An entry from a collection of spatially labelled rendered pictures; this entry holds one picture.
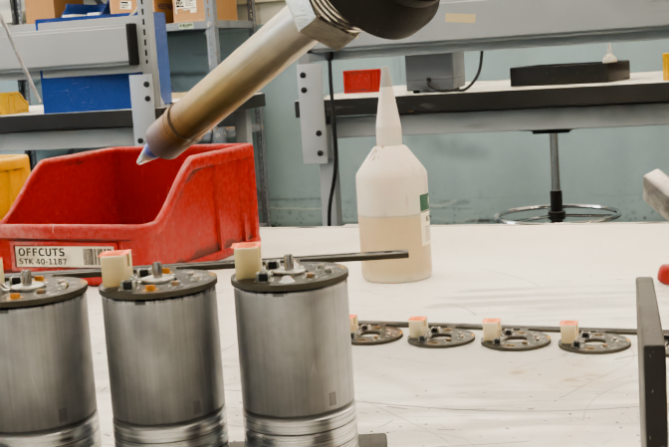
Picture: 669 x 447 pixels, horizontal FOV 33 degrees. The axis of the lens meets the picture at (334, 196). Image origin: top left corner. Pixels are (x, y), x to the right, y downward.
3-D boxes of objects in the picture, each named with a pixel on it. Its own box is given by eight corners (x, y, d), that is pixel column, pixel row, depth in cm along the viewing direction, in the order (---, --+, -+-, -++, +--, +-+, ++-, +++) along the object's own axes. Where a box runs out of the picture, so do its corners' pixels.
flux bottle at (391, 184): (447, 272, 54) (435, 63, 52) (401, 286, 51) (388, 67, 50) (392, 266, 56) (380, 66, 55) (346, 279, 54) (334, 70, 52)
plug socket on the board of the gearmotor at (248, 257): (272, 278, 23) (270, 246, 23) (231, 281, 23) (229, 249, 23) (275, 271, 24) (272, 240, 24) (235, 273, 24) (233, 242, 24)
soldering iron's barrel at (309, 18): (142, 185, 21) (348, 18, 17) (115, 111, 22) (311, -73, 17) (203, 174, 22) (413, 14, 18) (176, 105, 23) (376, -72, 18)
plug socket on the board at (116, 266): (138, 286, 23) (135, 254, 23) (98, 289, 24) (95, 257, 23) (145, 278, 24) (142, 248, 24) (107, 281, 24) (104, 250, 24)
